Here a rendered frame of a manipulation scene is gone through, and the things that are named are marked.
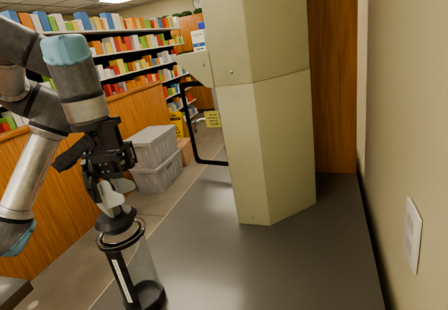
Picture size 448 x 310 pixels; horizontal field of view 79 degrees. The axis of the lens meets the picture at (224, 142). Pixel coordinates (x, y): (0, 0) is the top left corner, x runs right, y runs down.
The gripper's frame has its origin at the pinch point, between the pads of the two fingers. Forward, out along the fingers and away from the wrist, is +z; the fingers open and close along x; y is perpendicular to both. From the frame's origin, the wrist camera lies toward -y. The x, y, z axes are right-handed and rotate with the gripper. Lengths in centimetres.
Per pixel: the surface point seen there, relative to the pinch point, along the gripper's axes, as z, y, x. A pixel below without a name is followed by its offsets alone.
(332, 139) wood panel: 13, 62, 58
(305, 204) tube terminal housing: 27, 46, 34
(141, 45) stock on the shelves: -45, -142, 399
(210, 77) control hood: -21.1, 21.8, 29.0
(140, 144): 59, -97, 214
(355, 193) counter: 29, 65, 41
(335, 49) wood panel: -21, 63, 57
